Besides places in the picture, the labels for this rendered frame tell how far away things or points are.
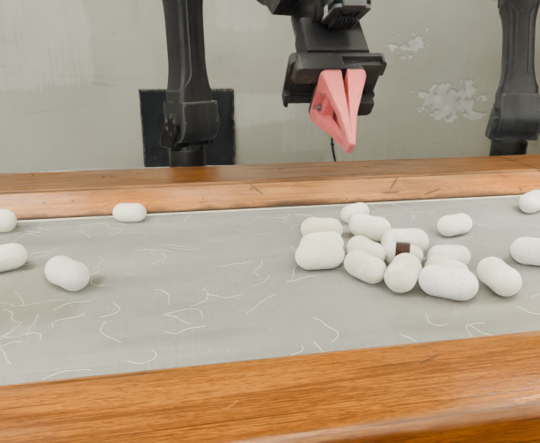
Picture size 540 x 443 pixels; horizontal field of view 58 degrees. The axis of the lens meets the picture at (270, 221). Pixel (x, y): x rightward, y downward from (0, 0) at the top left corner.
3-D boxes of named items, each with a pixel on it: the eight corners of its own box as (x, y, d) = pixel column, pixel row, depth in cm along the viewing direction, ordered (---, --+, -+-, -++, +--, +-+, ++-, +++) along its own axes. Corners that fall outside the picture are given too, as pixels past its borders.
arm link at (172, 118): (220, 111, 83) (201, 108, 87) (175, 114, 77) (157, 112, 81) (222, 148, 85) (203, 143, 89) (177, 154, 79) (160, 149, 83)
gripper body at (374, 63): (390, 64, 50) (373, 18, 54) (292, 64, 48) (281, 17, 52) (371, 110, 55) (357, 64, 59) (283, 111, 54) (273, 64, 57)
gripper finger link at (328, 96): (409, 123, 46) (384, 54, 50) (335, 125, 44) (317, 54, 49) (386, 168, 51) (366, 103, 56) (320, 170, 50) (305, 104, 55)
